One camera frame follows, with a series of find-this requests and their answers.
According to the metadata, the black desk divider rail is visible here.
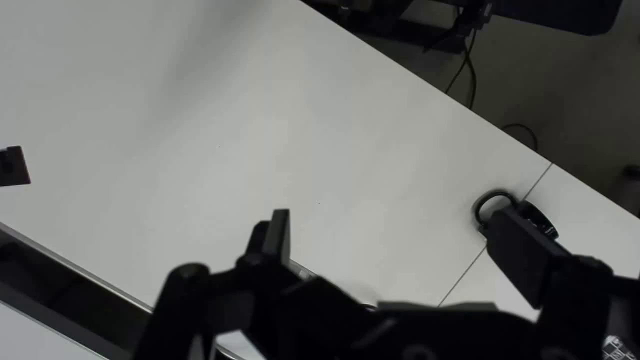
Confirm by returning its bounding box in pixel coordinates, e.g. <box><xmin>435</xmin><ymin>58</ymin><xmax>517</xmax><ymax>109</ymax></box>
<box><xmin>0</xmin><ymin>225</ymin><xmax>155</xmax><ymax>360</ymax></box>

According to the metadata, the black mug with white print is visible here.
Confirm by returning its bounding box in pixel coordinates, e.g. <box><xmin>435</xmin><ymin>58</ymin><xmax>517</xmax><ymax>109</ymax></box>
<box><xmin>472</xmin><ymin>187</ymin><xmax>517</xmax><ymax>234</ymax></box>

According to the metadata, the black office chair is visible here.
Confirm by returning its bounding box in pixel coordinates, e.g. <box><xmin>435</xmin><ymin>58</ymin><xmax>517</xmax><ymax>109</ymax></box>
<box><xmin>301</xmin><ymin>0</ymin><xmax>626</xmax><ymax>55</ymax></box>

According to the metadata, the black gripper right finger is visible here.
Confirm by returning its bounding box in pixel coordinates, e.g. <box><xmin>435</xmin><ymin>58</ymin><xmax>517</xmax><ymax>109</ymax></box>
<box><xmin>483</xmin><ymin>202</ymin><xmax>616</xmax><ymax>316</ymax></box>

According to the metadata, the small black square object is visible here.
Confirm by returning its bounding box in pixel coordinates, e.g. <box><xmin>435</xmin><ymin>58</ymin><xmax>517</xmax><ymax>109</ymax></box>
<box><xmin>0</xmin><ymin>143</ymin><xmax>31</xmax><ymax>187</ymax></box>

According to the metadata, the black floor cable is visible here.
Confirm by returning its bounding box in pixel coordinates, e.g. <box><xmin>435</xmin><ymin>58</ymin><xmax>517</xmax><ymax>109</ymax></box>
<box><xmin>442</xmin><ymin>26</ymin><xmax>541</xmax><ymax>153</ymax></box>

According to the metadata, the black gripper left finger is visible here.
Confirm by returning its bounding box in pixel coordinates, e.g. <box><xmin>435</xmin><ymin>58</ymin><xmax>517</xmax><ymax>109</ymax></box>
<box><xmin>234</xmin><ymin>208</ymin><xmax>308</xmax><ymax>296</ymax></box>

